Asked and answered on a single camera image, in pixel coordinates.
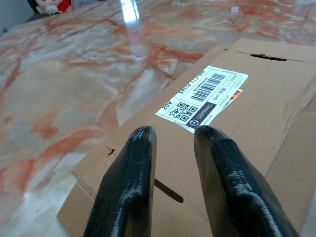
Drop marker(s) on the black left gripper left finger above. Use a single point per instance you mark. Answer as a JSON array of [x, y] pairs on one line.
[[128, 187]]

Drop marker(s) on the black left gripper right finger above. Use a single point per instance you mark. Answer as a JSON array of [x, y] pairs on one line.
[[232, 192]]

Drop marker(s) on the flattened brown cardboard box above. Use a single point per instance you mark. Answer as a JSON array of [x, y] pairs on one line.
[[271, 111]]

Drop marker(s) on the small white paper scrap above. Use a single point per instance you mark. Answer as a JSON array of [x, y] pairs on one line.
[[234, 9]]

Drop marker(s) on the plush doll red dress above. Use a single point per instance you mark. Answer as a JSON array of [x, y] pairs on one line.
[[47, 5]]

